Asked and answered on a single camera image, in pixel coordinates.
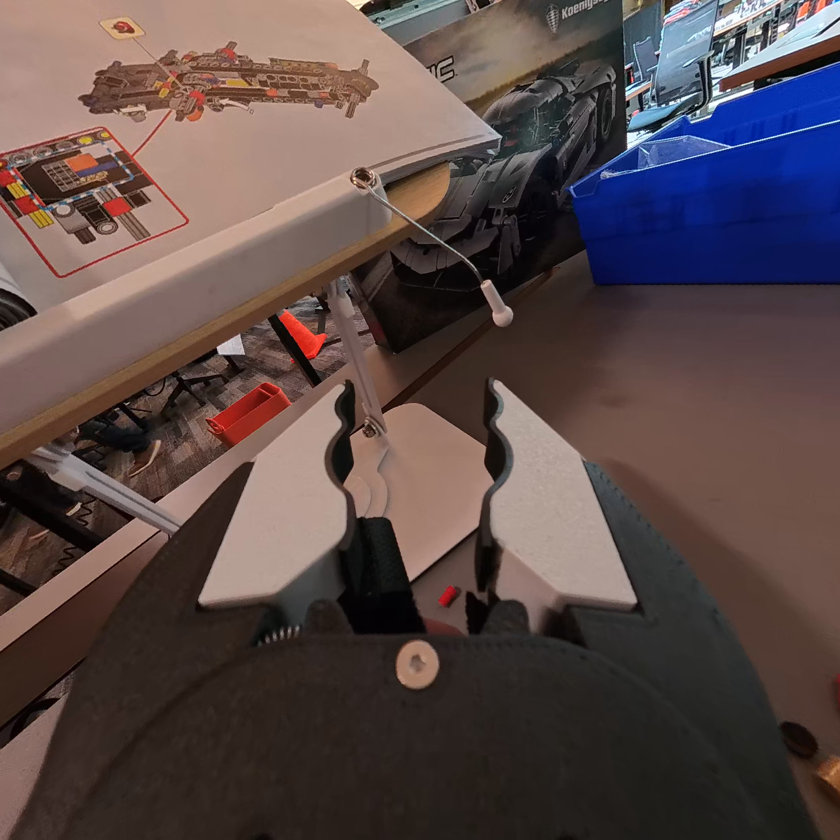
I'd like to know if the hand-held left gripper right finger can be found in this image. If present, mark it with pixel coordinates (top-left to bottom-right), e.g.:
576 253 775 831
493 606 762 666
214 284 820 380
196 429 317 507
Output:
476 377 641 611

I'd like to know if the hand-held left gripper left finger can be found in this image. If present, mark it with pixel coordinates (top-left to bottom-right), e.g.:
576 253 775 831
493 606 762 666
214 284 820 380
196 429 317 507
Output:
197 381 361 610

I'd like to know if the lego instruction book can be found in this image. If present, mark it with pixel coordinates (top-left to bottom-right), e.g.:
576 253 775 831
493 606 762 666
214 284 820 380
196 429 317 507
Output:
0 0 503 336

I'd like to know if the black lego set box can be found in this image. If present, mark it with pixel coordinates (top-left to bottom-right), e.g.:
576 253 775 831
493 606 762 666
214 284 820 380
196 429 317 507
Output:
364 0 626 355

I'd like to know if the orange plastic bin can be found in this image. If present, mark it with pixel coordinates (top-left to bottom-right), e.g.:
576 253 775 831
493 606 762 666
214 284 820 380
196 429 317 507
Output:
205 382 291 448

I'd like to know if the orange traffic cone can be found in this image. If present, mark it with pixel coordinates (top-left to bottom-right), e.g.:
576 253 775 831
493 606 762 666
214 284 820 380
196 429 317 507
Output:
279 310 327 362

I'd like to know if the white wooden book stand board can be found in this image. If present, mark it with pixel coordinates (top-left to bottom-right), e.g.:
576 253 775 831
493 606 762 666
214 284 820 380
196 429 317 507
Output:
0 159 454 470

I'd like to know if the blue plastic bin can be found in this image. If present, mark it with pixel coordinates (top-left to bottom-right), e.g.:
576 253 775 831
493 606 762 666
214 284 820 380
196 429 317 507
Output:
567 118 840 286
646 62 840 142

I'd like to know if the bundle of clear bags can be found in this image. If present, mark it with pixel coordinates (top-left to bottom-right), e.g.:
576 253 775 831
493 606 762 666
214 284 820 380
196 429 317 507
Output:
640 134 732 172

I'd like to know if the black office chair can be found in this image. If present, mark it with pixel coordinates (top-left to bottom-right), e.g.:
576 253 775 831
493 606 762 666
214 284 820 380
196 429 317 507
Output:
626 0 719 132

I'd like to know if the wooden workbench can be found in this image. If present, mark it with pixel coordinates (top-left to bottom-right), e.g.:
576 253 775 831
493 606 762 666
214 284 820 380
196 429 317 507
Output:
718 10 840 89

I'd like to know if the white table frame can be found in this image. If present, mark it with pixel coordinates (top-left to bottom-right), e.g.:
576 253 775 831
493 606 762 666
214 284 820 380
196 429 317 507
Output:
26 445 183 536

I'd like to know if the metal page holder wire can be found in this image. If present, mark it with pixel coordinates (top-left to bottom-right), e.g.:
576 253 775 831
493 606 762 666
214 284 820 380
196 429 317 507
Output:
351 167 515 328

